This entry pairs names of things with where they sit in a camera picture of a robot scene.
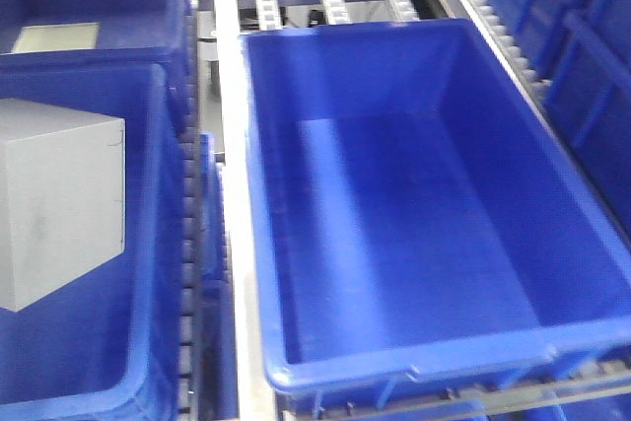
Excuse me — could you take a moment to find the gray square hollow base block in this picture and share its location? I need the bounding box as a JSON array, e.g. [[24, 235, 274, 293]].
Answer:
[[1, 99, 125, 312]]

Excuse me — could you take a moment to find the large blue target bin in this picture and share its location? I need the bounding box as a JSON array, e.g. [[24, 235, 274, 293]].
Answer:
[[244, 19, 630, 406]]

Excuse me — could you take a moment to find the blue bin back left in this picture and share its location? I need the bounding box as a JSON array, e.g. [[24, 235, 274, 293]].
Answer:
[[1, 0, 190, 69]]

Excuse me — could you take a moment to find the blue bin front left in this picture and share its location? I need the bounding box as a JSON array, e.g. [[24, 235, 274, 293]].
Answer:
[[1, 64, 183, 420]]

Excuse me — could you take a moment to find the white label sheet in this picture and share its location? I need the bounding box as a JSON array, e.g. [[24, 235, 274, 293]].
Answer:
[[11, 23, 100, 54]]

